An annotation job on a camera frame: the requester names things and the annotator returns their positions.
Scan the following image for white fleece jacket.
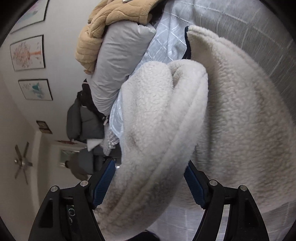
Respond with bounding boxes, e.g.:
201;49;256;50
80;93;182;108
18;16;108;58
95;26;295;240

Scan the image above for grey dark clothes heap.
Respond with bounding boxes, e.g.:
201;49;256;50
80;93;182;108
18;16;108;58
65;80;121;181

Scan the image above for ceiling fan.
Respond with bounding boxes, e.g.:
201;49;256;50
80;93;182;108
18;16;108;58
14;142;33;185

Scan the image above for grey pillow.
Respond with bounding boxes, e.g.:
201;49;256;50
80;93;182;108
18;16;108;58
88;21;156;115

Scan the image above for tan quilted blanket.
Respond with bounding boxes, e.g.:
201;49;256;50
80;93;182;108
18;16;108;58
75;0;161;75

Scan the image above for teal picture frame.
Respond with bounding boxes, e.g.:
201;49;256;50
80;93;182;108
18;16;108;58
18;79;53;101

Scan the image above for tree picture frame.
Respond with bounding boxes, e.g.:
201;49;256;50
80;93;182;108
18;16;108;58
10;35;46;72

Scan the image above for top picture frame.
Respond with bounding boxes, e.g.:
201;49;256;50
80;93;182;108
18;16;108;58
11;0;49;33

